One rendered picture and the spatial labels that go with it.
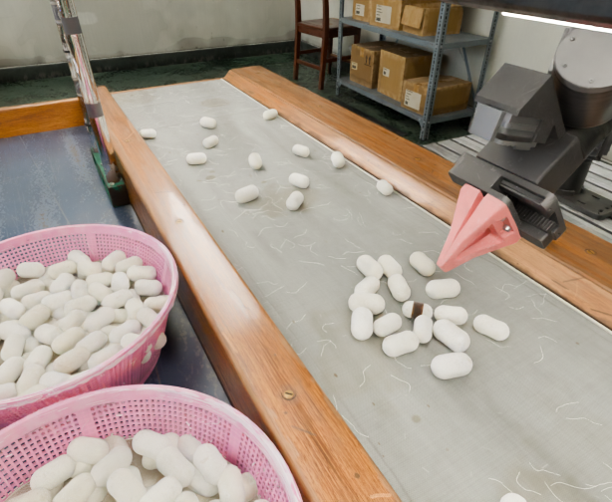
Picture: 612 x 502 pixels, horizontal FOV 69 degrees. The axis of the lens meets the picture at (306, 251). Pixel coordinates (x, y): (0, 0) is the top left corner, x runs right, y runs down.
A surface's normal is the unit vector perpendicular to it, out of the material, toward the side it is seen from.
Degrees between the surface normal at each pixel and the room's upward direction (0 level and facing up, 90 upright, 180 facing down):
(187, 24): 90
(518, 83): 41
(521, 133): 90
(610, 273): 0
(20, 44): 90
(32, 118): 90
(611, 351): 0
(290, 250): 0
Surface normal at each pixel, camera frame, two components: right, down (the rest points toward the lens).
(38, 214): 0.00, -0.81
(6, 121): 0.50, 0.51
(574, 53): -0.38, -0.25
